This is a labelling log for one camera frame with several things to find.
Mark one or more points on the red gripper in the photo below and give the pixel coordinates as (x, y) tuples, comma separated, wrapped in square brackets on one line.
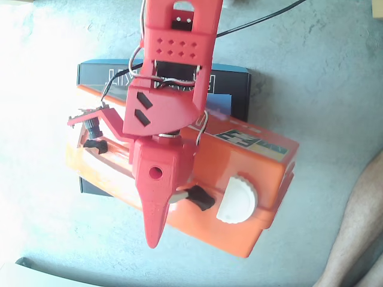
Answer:
[(158, 162)]

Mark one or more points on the red robot arm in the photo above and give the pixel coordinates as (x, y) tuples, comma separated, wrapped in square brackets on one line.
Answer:
[(179, 39)]

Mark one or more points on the orange first aid box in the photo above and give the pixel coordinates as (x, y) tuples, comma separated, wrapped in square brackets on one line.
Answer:
[(245, 167)]

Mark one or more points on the black and blue cardboard box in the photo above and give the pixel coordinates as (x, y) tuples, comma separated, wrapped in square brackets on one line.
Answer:
[(236, 89)]

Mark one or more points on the white round ribbed knob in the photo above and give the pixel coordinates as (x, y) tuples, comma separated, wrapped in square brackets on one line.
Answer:
[(236, 200)]

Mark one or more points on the blue and black booklet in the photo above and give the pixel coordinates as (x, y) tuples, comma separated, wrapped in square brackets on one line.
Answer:
[(221, 103)]

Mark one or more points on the white board with dark edge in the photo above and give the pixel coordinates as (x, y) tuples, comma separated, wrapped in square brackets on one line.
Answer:
[(30, 278)]

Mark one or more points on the bare person leg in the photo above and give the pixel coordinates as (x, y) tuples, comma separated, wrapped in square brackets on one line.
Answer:
[(353, 224)]

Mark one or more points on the light wooden block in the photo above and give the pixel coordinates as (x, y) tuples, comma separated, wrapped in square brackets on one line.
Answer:
[(378, 7)]

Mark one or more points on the wrist camera on red bracket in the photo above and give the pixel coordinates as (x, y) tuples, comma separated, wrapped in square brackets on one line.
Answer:
[(89, 125)]

